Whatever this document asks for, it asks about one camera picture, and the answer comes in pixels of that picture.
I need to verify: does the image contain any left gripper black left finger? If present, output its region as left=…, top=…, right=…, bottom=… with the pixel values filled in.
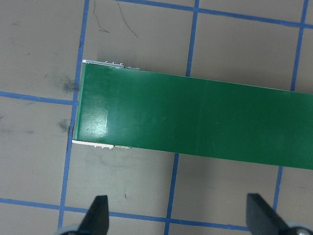
left=77, top=195, right=109, bottom=235

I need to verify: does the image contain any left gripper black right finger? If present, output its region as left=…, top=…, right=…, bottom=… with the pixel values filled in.
left=246, top=193, right=290, bottom=235

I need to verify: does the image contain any green conveyor belt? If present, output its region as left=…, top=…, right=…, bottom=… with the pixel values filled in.
left=73, top=61, right=313, bottom=169

